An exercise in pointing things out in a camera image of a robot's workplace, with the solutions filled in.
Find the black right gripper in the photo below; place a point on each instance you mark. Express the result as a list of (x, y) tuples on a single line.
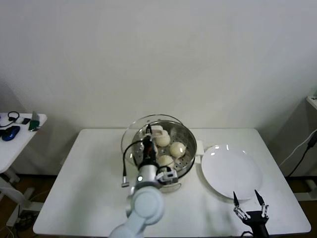
[(256, 221)]

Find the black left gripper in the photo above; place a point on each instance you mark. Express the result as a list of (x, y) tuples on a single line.
[(149, 152)]

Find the white steamed baozi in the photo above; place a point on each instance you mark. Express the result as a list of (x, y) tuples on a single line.
[(177, 149), (165, 160), (164, 141)]

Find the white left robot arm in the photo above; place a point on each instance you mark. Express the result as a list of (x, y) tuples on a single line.
[(146, 208)]

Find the stainless steel steamer basket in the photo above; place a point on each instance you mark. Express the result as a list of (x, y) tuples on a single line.
[(188, 148)]

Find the white round plate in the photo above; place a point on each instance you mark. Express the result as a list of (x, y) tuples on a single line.
[(230, 171)]

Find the white stand base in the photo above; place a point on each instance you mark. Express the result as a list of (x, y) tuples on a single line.
[(308, 189)]

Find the green and grey tool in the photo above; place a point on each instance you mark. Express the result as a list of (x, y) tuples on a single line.
[(34, 122)]

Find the small black device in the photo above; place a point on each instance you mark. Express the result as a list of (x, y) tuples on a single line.
[(25, 121)]

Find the white side table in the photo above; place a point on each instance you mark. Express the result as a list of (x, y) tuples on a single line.
[(15, 153)]

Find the blue rounded device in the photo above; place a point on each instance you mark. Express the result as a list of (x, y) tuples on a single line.
[(10, 132)]

